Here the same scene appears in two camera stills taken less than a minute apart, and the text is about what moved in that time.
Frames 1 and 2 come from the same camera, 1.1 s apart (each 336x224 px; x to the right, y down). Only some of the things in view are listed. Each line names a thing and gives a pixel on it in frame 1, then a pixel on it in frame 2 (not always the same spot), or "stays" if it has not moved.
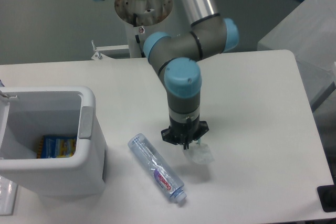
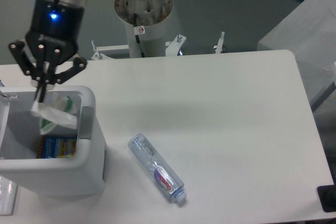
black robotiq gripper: x=182 y=133 -> x=56 y=24
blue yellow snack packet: x=57 y=146 stays
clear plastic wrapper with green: x=200 y=153 -> x=56 y=110
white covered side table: x=309 y=32 stays
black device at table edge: x=327 y=194 stays
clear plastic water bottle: x=170 y=181 stays
